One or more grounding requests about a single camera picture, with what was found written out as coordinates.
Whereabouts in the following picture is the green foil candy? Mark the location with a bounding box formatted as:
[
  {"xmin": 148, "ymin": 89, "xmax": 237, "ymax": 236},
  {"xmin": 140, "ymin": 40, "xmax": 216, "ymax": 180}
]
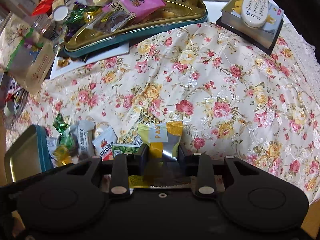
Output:
[{"xmin": 53, "ymin": 113, "xmax": 75, "ymax": 150}]

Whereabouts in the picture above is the kraft paper snack bag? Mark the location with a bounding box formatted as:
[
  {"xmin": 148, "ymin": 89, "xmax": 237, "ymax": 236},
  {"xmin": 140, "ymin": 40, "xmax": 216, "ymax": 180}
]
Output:
[{"xmin": 1, "ymin": 12, "xmax": 55, "ymax": 94}]

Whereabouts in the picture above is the yellow white pastry snack packet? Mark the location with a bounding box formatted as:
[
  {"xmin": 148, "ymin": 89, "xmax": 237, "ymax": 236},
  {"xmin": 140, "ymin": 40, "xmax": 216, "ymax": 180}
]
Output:
[{"xmin": 138, "ymin": 121, "xmax": 183, "ymax": 160}]

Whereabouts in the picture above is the clear plastic jar white lid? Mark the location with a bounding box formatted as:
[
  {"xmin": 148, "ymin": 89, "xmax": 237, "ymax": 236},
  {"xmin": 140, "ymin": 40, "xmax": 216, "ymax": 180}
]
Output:
[{"xmin": 31, "ymin": 5, "xmax": 69, "ymax": 41}]

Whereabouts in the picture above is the teal tin lid tray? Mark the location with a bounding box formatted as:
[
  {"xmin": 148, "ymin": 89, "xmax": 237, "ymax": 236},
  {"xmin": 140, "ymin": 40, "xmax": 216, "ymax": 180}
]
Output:
[{"xmin": 4, "ymin": 125, "xmax": 53, "ymax": 184}]

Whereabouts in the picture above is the white remote control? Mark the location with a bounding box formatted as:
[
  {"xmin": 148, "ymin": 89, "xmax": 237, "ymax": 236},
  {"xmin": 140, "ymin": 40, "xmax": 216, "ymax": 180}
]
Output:
[{"xmin": 241, "ymin": 0, "xmax": 269, "ymax": 29}]

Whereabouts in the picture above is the white flat box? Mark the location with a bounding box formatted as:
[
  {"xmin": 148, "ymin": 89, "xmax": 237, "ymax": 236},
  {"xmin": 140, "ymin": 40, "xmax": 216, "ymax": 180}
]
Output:
[{"xmin": 49, "ymin": 42, "xmax": 130, "ymax": 80}]

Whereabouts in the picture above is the floral tablecloth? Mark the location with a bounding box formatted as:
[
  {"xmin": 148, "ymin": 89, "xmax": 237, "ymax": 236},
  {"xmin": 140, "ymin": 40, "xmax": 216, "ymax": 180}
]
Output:
[{"xmin": 6, "ymin": 23, "xmax": 319, "ymax": 202}]

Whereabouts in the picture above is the white red snack packet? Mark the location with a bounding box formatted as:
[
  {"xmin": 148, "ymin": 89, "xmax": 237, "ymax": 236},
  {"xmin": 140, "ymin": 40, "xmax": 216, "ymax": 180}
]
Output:
[{"xmin": 92, "ymin": 127, "xmax": 118, "ymax": 161}]

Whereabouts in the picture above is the grey white snack packet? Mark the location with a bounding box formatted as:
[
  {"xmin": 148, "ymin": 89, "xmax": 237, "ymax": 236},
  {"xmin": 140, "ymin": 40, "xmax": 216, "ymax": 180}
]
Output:
[{"xmin": 70, "ymin": 120, "xmax": 95, "ymax": 160}]

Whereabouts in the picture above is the pink snack bag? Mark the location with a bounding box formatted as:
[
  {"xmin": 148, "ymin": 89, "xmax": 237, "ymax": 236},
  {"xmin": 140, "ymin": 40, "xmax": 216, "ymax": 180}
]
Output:
[{"xmin": 102, "ymin": 0, "xmax": 166, "ymax": 23}]

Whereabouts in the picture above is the gold teal snack tin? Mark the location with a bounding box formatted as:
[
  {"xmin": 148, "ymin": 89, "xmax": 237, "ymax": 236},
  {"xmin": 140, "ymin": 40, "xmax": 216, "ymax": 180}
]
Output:
[{"xmin": 64, "ymin": 0, "xmax": 208, "ymax": 58}]

